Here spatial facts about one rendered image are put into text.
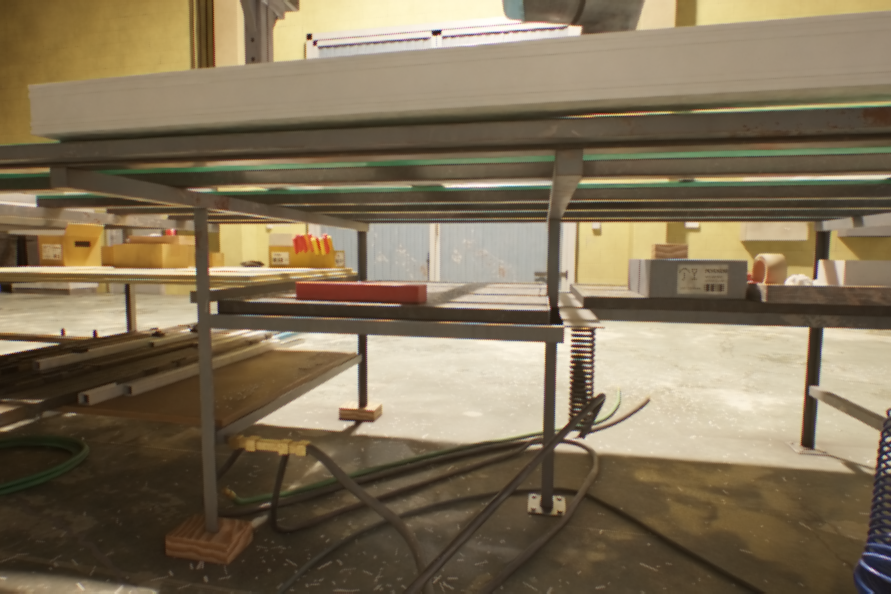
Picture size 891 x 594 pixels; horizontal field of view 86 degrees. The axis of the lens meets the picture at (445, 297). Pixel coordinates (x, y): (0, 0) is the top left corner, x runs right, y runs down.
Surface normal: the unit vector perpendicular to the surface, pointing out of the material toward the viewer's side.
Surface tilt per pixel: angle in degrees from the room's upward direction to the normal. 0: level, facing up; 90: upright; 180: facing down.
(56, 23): 90
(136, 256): 90
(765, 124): 90
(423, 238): 90
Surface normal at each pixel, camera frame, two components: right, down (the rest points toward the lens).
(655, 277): -0.18, 0.08
